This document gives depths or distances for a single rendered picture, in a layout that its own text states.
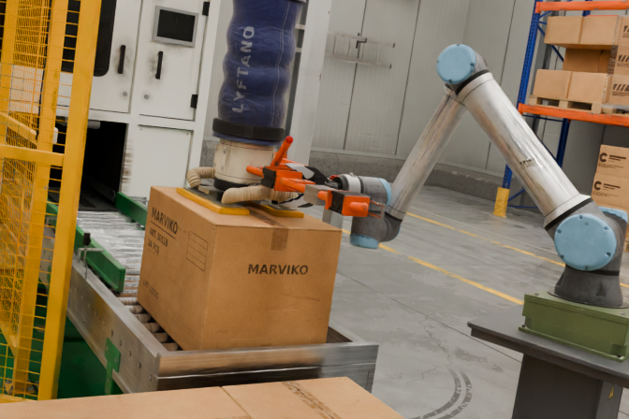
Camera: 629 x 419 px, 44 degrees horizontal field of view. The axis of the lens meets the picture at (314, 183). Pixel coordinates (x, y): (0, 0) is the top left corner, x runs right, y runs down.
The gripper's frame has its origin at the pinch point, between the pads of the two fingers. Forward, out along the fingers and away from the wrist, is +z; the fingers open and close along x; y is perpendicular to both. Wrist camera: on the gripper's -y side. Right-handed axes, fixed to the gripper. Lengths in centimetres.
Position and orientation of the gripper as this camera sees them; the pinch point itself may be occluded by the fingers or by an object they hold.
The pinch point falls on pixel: (285, 184)
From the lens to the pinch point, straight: 220.4
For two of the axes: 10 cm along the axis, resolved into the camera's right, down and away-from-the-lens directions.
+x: 1.7, -9.8, -1.2
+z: -8.5, -0.8, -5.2
